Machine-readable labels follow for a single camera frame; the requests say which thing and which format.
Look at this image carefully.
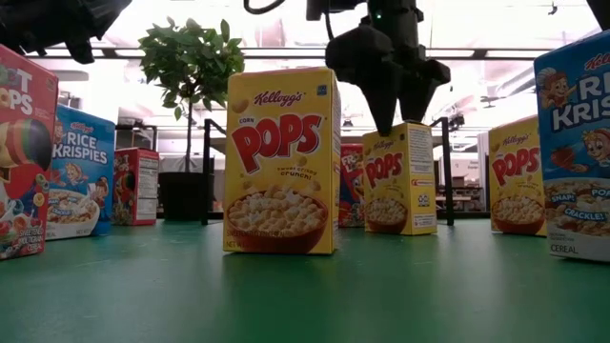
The black background rack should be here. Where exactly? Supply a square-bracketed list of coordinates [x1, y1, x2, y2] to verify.
[115, 122, 159, 150]

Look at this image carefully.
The green table mat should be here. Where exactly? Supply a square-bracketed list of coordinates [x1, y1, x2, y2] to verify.
[0, 218, 610, 343]

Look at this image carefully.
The green plant in black pot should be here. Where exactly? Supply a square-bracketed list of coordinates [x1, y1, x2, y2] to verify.
[137, 17, 246, 223]

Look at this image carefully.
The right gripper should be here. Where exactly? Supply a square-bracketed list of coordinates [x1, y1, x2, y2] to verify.
[325, 0, 452, 137]

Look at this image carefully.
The wooden shelf stand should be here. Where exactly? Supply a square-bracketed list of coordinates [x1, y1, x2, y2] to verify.
[201, 117, 455, 228]

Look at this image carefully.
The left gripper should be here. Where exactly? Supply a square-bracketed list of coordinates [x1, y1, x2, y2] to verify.
[0, 0, 133, 66]

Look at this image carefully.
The red Froot Loops cereal box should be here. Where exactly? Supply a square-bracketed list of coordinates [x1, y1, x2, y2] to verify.
[0, 43, 59, 261]
[337, 143, 366, 229]
[112, 147, 160, 227]

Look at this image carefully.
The yellow Corn Pops cereal box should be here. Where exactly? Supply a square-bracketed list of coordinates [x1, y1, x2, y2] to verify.
[222, 66, 342, 256]
[488, 114, 548, 237]
[361, 122, 438, 236]

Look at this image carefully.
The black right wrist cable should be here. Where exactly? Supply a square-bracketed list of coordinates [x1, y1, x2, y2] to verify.
[242, 0, 335, 42]

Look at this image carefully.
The blue Rice Krispies cereal box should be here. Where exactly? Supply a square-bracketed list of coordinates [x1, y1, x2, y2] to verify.
[46, 104, 116, 241]
[533, 29, 610, 263]

